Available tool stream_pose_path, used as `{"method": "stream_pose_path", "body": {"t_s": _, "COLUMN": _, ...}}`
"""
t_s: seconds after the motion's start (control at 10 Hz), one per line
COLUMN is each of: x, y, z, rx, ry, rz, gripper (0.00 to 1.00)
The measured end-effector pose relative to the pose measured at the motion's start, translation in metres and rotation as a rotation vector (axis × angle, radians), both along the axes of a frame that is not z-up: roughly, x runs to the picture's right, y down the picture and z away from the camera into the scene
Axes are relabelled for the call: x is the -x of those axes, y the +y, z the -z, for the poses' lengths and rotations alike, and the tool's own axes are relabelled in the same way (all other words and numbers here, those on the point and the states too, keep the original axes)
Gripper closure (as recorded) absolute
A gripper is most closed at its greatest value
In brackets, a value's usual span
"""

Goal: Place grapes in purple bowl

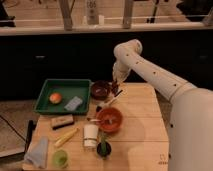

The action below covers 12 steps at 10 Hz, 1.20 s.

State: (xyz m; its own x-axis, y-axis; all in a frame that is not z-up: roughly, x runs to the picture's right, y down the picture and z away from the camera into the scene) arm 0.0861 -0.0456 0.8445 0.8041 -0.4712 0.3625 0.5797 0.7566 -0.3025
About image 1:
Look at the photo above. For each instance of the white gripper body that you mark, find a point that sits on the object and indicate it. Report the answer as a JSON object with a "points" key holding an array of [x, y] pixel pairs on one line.
{"points": [[120, 72]]}

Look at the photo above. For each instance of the dark purple grapes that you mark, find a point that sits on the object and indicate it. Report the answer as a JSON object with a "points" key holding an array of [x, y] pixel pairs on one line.
{"points": [[115, 87]]}

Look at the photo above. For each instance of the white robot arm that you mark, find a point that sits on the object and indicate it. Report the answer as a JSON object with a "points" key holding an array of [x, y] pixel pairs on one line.
{"points": [[191, 118]]}

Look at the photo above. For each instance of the purple bowl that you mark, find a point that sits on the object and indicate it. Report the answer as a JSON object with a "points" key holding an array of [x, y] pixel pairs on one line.
{"points": [[100, 90]]}

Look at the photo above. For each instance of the orange red bowl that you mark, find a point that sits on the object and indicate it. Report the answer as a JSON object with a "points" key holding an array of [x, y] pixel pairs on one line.
{"points": [[109, 113]]}

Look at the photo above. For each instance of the metal spoon in bowl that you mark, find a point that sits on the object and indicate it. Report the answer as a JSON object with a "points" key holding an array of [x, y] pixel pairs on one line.
{"points": [[99, 120]]}

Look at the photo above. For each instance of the grey blue sponge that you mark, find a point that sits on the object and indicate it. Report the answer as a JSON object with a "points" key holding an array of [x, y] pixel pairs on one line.
{"points": [[73, 104]]}

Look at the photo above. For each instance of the green plastic tray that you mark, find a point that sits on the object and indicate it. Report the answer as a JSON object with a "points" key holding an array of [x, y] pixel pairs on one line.
{"points": [[68, 89]]}

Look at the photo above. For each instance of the white cup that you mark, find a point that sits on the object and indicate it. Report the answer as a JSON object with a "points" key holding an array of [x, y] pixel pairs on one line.
{"points": [[90, 134]]}

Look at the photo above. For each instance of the orange peach fruit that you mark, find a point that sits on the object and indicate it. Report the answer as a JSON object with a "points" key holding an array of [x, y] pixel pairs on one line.
{"points": [[55, 98]]}

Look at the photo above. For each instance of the wooden block eraser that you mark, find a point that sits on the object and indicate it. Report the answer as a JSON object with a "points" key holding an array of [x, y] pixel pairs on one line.
{"points": [[61, 121]]}

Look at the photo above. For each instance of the green plastic cup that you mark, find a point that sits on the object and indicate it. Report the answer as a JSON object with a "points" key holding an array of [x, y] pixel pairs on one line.
{"points": [[60, 159]]}

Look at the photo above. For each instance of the grey blue cloth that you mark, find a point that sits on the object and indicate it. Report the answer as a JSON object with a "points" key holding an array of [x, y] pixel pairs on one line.
{"points": [[37, 156]]}

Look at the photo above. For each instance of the white handled brush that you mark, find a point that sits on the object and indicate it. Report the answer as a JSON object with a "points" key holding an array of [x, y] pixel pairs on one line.
{"points": [[108, 103]]}

